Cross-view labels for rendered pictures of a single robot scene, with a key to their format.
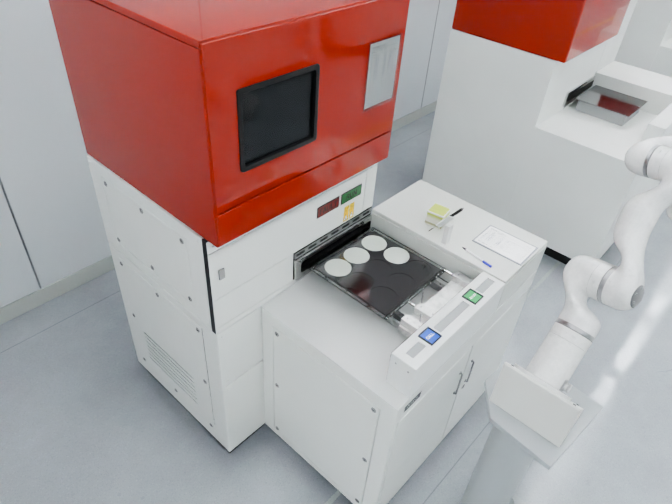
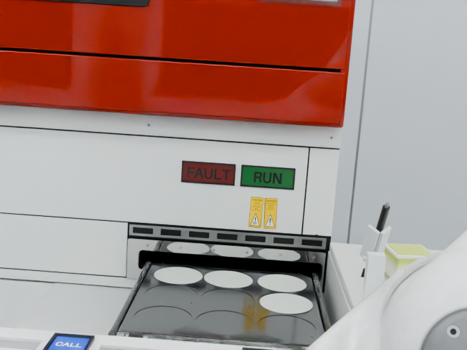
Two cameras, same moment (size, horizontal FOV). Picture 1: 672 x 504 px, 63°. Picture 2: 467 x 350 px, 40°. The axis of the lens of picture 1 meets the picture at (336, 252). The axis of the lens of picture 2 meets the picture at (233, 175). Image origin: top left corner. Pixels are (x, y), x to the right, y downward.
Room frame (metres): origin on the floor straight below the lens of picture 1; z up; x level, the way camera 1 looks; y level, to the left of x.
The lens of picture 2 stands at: (0.87, -1.07, 1.36)
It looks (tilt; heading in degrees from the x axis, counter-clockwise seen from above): 11 degrees down; 52
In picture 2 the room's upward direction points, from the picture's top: 4 degrees clockwise
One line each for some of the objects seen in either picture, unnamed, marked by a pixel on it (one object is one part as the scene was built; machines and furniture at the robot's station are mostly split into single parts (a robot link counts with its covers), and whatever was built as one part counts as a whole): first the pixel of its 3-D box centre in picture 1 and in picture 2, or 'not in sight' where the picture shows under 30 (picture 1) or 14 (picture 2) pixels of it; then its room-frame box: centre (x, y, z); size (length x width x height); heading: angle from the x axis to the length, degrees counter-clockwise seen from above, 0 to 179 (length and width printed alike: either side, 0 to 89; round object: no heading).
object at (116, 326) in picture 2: (347, 292); (133, 294); (1.43, -0.05, 0.90); 0.37 x 0.01 x 0.01; 51
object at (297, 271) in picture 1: (334, 245); (225, 264); (1.69, 0.01, 0.89); 0.44 x 0.02 x 0.10; 141
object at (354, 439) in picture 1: (395, 357); not in sight; (1.57, -0.30, 0.41); 0.97 x 0.64 x 0.82; 141
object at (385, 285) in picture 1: (378, 268); (227, 300); (1.57, -0.16, 0.90); 0.34 x 0.34 x 0.01; 51
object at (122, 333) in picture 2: (416, 292); (222, 342); (1.46, -0.30, 0.90); 0.38 x 0.01 x 0.01; 141
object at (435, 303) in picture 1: (437, 308); not in sight; (1.42, -0.38, 0.87); 0.36 x 0.08 x 0.03; 141
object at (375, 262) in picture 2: (444, 226); (373, 260); (1.69, -0.40, 1.03); 0.06 x 0.04 x 0.13; 51
